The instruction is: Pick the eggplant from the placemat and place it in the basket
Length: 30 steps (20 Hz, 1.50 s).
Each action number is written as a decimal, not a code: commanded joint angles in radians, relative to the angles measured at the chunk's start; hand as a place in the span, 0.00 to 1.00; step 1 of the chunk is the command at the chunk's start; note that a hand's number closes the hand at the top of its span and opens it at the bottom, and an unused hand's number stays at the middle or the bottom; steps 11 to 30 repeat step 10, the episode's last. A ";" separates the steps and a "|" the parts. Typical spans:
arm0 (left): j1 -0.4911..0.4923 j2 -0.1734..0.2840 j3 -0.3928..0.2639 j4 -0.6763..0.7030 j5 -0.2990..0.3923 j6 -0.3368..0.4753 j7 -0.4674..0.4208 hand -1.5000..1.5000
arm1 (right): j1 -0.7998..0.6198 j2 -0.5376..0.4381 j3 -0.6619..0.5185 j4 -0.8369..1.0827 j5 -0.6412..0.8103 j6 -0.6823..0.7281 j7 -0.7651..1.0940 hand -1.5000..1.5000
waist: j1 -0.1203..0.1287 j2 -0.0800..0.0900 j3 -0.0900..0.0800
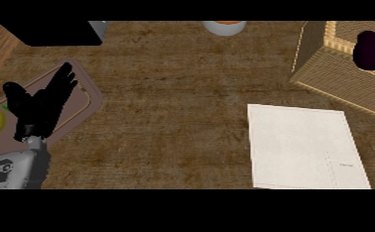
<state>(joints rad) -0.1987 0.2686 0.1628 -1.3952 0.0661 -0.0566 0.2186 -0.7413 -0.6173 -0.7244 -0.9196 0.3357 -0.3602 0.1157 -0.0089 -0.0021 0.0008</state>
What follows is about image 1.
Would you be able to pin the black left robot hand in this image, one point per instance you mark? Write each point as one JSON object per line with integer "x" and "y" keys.
{"x": 43, "y": 107}

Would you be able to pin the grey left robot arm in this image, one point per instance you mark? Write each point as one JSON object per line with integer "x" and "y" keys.
{"x": 24, "y": 166}

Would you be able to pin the brown placemat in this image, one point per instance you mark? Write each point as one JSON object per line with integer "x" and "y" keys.
{"x": 85, "y": 103}

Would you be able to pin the white placemat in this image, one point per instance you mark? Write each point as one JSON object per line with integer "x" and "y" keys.
{"x": 303, "y": 146}

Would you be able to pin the wicker basket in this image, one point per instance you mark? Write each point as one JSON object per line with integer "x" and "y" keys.
{"x": 333, "y": 74}

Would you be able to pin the dark purple eggplant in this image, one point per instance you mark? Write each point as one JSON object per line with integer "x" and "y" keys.
{"x": 365, "y": 51}

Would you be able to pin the yellow fruit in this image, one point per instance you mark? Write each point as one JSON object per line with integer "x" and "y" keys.
{"x": 2, "y": 121}

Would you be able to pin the black appliance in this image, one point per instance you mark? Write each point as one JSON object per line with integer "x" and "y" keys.
{"x": 54, "y": 32}

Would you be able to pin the grey metal container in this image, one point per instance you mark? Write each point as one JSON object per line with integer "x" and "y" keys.
{"x": 100, "y": 27}

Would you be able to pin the white cup with orange content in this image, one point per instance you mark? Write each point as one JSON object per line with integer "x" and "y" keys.
{"x": 225, "y": 28}

